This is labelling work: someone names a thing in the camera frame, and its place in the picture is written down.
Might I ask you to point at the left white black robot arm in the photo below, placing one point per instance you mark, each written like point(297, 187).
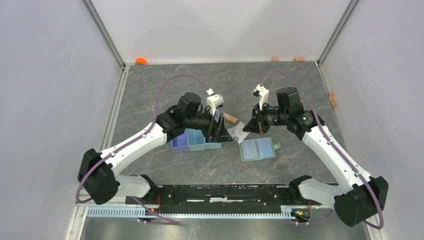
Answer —
point(99, 173)

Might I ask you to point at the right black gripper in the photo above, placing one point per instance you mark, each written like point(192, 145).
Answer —
point(260, 114)

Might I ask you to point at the green card holder wallet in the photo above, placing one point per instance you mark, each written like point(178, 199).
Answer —
point(258, 149)

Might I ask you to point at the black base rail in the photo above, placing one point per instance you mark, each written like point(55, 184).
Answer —
point(223, 199)

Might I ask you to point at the thin card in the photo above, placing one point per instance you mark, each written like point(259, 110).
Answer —
point(237, 132)

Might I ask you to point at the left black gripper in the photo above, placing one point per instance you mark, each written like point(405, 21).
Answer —
point(214, 132)

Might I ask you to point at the blue three-compartment organizer tray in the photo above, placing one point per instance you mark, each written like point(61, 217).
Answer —
point(190, 140)

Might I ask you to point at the aluminium frame rail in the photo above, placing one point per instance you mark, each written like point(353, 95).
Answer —
point(141, 213)

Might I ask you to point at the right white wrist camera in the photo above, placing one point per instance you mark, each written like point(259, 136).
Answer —
point(262, 94)

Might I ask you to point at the small wooden block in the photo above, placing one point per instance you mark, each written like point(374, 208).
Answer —
point(230, 118)

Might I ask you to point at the curved wooden piece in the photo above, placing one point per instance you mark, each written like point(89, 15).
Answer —
point(332, 100)

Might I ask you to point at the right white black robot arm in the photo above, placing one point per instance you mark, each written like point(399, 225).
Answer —
point(358, 197)

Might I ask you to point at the orange round cap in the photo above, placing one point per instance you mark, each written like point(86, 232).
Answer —
point(140, 61)

